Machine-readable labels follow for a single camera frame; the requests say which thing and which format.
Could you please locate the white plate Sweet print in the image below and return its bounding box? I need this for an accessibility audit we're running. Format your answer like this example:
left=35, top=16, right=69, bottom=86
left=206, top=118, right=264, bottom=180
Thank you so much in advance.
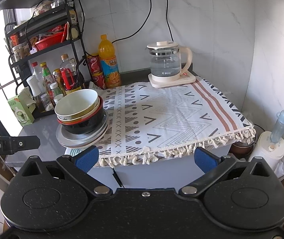
left=62, top=113, right=109, bottom=140

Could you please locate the red and black bowl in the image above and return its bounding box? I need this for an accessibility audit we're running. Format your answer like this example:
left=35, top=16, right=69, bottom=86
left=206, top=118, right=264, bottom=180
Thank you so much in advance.
left=57, top=96, right=104, bottom=134

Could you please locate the cream bowl with yellow pattern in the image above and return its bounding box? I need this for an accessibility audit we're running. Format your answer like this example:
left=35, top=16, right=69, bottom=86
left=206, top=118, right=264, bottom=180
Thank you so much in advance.
left=57, top=97, right=101, bottom=123

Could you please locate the white bowl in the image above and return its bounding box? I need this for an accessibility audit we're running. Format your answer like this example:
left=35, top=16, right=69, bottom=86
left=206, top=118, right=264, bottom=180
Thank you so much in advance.
left=55, top=89, right=99, bottom=117

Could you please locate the white plate Bakery print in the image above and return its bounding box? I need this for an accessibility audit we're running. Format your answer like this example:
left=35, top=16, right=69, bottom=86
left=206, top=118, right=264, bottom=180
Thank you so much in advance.
left=56, top=118, right=109, bottom=148

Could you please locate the white plate brown rim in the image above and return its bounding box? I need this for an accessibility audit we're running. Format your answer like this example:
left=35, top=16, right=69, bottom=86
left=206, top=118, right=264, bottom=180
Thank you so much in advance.
left=56, top=124, right=109, bottom=148

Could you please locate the dark pot with trash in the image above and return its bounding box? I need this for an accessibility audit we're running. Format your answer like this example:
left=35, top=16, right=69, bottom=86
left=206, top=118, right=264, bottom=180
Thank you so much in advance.
left=229, top=124, right=265, bottom=160

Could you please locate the green tissue box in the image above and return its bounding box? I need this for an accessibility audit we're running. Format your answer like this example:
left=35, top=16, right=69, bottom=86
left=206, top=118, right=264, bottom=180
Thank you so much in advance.
left=8, top=91, right=36, bottom=127

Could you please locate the white rice cooker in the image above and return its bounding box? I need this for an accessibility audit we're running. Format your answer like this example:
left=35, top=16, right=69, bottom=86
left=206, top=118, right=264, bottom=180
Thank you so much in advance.
left=248, top=131, right=284, bottom=170

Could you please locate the white cap bottle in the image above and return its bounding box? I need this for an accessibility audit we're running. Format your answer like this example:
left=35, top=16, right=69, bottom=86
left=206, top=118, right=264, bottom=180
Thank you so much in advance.
left=27, top=62, right=46, bottom=113

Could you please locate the patterned fringed table cloth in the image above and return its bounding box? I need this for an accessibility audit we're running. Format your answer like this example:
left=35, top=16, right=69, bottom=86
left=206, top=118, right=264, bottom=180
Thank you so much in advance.
left=64, top=75, right=257, bottom=168

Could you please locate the green cap sauce bottle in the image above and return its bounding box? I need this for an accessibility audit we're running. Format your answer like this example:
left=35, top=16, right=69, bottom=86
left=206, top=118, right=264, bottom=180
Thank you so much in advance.
left=40, top=62, right=55, bottom=106

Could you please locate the light blue water bottle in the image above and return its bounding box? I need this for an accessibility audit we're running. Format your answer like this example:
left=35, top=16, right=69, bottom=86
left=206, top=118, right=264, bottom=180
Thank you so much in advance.
left=270, top=110, right=284, bottom=144

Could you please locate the cream kettle base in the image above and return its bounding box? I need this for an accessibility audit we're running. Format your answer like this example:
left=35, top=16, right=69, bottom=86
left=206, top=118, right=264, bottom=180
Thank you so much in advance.
left=148, top=71, right=196, bottom=88

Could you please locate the soy sauce bottle yellow label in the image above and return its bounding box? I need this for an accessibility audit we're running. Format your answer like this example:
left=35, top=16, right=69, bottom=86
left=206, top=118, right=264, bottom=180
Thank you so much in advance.
left=60, top=54, right=82, bottom=94

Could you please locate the black metal spice rack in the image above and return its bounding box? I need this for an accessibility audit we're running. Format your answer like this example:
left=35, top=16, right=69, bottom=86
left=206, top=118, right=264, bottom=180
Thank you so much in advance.
left=4, top=0, right=93, bottom=118

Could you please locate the red snack can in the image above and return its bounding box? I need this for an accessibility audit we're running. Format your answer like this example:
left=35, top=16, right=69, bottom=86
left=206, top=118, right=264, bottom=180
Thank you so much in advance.
left=87, top=54, right=107, bottom=90

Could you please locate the orange juice bottle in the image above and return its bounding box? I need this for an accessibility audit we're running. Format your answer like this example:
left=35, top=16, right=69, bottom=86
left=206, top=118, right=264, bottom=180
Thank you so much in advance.
left=98, top=34, right=121, bottom=88

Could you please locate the glass electric kettle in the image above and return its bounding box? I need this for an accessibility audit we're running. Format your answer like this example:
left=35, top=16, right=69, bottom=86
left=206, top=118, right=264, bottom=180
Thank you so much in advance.
left=146, top=41, right=193, bottom=78

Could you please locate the red basket on rack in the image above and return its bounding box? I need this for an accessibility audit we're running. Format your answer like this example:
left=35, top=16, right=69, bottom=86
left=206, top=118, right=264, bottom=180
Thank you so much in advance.
left=35, top=32, right=63, bottom=51

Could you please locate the right black power cable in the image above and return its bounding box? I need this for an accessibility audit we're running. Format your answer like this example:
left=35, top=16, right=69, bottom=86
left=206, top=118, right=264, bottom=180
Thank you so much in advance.
left=162, top=0, right=175, bottom=42

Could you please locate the black power cable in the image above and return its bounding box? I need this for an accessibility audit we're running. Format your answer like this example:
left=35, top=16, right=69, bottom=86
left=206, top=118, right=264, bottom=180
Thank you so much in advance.
left=111, top=0, right=153, bottom=44
left=162, top=0, right=175, bottom=42

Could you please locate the left black power cable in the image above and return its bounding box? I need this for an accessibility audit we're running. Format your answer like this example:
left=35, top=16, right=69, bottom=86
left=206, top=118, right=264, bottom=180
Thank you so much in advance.
left=111, top=0, right=153, bottom=44

